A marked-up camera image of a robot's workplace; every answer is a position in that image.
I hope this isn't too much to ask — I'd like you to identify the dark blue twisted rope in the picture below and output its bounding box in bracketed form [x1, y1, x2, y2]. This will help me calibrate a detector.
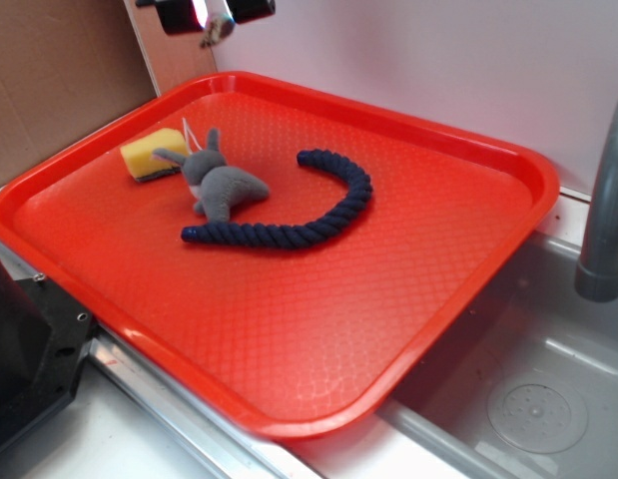
[181, 149, 374, 251]

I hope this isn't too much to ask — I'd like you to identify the yellow sponge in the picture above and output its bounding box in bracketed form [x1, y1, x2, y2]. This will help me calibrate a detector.
[120, 128, 188, 183]

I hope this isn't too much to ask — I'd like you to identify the grey faucet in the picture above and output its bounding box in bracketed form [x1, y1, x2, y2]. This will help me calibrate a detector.
[574, 101, 618, 302]

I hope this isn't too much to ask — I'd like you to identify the brown cardboard panel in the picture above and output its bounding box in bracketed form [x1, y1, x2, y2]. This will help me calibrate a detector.
[0, 1, 216, 188]

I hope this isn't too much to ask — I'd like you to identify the grey plush bunny toy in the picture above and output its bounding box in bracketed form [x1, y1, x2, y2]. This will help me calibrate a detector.
[152, 128, 270, 223]

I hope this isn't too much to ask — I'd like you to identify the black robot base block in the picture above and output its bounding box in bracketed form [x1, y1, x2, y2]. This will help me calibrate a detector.
[0, 261, 94, 454]

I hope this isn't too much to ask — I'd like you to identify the brown wood chip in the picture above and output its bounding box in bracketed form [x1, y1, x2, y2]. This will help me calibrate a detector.
[200, 14, 236, 49]

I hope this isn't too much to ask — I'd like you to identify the grey sink basin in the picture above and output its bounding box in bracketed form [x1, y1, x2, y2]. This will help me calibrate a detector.
[379, 234, 618, 478]

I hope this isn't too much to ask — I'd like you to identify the red plastic tray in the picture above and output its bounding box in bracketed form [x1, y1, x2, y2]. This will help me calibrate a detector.
[0, 72, 559, 440]

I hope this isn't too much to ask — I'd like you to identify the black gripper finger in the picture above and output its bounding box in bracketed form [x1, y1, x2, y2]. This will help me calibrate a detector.
[135, 0, 204, 35]
[227, 0, 277, 24]

